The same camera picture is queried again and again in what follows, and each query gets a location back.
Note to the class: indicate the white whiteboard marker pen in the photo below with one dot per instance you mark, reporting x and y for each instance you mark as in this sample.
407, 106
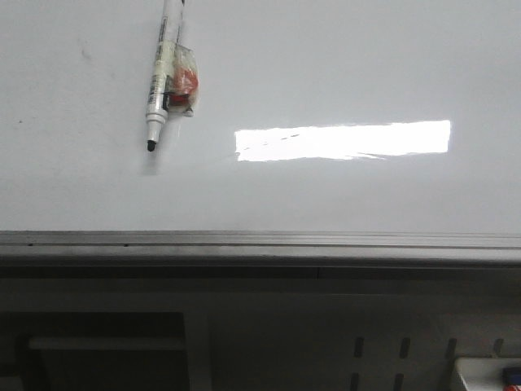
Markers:
170, 26

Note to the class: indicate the red magnet taped to marker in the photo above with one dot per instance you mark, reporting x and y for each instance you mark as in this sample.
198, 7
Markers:
182, 83

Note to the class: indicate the white whiteboard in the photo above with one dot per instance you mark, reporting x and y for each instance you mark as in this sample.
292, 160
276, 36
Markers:
351, 116

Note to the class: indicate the grey aluminium whiteboard tray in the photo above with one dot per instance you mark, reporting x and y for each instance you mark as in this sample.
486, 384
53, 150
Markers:
32, 250

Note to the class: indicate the white perforated metal panel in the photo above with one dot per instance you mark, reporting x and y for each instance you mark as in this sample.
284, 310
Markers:
343, 342

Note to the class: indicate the white box with coloured items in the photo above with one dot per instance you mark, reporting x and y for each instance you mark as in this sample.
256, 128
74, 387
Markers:
480, 374

